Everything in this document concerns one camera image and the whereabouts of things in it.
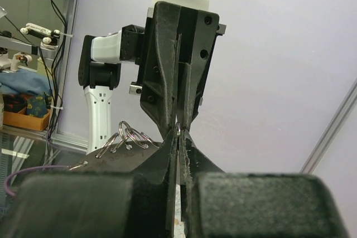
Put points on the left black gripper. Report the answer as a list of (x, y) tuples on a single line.
[(173, 52)]

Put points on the aluminium frame post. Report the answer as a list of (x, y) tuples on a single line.
[(330, 132)]

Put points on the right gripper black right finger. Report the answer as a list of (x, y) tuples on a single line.
[(219, 204)]

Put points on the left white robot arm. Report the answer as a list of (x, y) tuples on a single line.
[(99, 74)]

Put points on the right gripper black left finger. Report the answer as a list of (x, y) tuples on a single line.
[(139, 203)]

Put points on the large metal keyring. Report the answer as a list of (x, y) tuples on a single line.
[(124, 151)]

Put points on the blue cloth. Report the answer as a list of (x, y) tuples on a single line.
[(24, 82)]

